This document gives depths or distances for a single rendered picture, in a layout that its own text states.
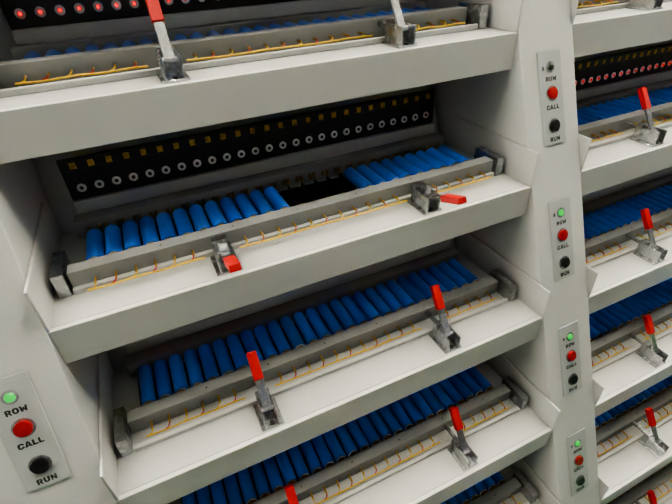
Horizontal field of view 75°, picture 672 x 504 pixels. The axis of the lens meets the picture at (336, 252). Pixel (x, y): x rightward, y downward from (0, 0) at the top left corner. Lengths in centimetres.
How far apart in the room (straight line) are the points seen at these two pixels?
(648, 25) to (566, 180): 27
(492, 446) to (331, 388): 31
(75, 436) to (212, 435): 15
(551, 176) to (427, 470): 47
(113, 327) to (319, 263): 23
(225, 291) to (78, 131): 21
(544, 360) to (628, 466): 37
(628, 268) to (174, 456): 76
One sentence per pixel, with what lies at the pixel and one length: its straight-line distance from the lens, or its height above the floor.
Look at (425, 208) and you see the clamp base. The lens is 57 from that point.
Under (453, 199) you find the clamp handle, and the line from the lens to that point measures 53.
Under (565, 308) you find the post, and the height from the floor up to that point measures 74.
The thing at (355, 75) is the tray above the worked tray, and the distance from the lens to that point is 54.
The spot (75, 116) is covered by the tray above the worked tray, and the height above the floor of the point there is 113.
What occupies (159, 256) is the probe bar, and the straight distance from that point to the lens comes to 52.
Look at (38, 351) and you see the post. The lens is 51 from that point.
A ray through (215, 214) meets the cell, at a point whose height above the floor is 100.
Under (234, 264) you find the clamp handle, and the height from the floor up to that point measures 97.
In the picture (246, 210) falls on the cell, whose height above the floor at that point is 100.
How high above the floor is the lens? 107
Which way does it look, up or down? 15 degrees down
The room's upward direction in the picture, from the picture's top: 12 degrees counter-clockwise
